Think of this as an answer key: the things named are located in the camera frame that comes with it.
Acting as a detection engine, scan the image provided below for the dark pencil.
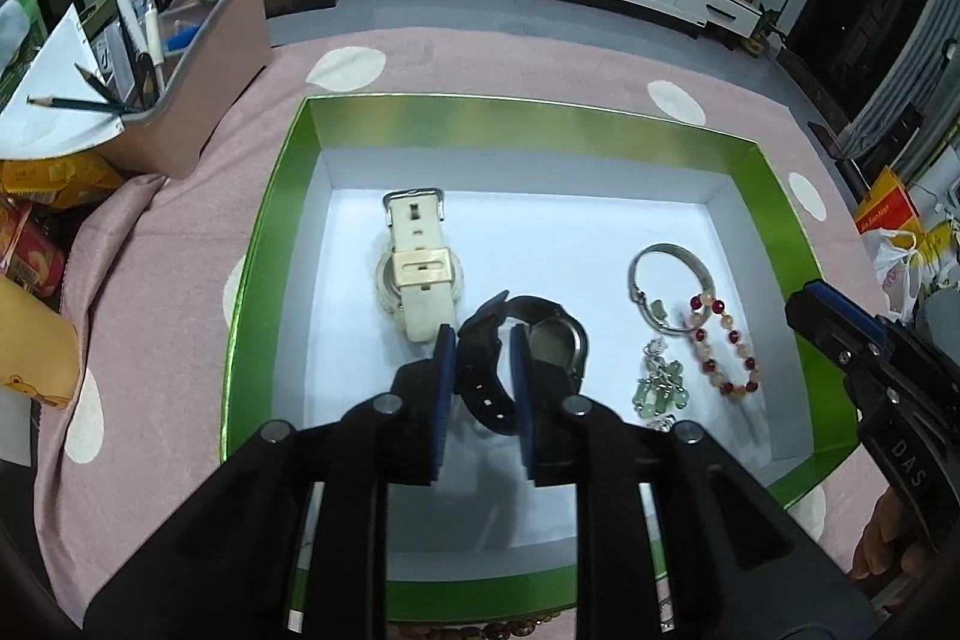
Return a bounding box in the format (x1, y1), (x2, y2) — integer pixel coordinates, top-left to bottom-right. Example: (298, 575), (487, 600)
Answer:
(74, 62), (125, 106)
(25, 95), (144, 114)

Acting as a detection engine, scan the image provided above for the person's right hand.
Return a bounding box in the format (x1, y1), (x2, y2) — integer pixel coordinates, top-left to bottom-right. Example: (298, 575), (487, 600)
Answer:
(850, 482), (914, 582)

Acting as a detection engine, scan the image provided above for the yellow red paper bag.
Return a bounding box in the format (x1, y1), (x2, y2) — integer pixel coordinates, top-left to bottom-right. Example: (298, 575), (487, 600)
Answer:
(854, 165), (923, 237)

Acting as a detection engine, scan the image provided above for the grey striped curtain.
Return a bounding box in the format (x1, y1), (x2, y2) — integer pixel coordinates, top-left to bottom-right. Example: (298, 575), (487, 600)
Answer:
(838, 0), (960, 163)

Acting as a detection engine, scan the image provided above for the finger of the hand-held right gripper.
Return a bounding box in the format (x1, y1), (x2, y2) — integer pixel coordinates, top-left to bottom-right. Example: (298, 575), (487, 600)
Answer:
(785, 293), (893, 402)
(801, 280), (901, 348)

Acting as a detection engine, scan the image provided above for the green cardboard box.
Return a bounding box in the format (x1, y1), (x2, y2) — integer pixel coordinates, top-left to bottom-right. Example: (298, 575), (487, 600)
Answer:
(219, 95), (863, 620)

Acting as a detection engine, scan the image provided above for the red snack packet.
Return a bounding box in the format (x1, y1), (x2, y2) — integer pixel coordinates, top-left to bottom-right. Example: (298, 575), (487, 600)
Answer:
(0, 197), (69, 297)

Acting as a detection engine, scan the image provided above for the red pink bead bracelet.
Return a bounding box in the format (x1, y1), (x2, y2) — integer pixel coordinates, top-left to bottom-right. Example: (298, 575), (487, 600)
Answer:
(685, 289), (767, 400)

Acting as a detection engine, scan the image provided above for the green white packet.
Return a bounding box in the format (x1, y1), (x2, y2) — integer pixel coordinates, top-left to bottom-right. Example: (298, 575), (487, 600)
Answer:
(0, 0), (50, 102)

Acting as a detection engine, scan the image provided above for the small floor potted plant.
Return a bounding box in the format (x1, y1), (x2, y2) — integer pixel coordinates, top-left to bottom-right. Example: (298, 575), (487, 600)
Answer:
(745, 5), (789, 58)

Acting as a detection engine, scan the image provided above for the white paper sheet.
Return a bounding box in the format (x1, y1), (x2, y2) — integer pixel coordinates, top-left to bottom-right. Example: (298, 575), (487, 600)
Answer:
(0, 2), (125, 154)

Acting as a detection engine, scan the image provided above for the silver bangle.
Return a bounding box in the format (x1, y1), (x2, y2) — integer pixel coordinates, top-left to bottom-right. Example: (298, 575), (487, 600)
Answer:
(628, 242), (714, 336)

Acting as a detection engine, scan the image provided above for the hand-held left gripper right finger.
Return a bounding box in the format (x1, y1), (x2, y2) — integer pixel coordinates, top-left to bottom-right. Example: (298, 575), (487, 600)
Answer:
(510, 323), (882, 640)

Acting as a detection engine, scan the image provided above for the pink desk organizer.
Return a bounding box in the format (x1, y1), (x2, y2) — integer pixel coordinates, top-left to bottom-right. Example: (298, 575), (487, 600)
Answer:
(88, 0), (275, 181)

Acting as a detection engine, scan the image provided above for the cream wrist watch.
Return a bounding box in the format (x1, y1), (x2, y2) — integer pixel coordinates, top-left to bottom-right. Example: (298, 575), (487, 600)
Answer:
(375, 186), (468, 345)

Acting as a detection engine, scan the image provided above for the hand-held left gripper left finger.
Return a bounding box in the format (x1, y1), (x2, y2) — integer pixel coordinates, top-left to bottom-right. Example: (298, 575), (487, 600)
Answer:
(82, 323), (460, 640)

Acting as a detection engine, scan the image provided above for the yellow snack packet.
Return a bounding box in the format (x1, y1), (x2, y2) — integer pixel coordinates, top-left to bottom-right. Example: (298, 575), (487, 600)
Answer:
(0, 152), (125, 214)

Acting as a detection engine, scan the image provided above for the white pen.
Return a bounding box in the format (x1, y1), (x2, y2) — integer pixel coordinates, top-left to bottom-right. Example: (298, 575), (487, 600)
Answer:
(144, 0), (170, 106)

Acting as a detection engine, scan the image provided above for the white printed plastic bag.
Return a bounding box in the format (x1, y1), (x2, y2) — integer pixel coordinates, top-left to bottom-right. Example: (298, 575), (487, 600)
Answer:
(873, 220), (960, 320)

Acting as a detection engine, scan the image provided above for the green jade charm keychain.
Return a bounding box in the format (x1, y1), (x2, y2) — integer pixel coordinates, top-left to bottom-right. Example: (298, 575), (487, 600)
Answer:
(634, 297), (695, 433)

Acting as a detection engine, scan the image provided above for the black wrist watch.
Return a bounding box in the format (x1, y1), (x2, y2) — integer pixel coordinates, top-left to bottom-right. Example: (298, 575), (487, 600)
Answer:
(455, 293), (592, 437)

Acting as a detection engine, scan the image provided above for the pink polka dot tablecloth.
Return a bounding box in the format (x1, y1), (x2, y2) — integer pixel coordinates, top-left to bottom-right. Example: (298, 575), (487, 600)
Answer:
(34, 25), (897, 640)

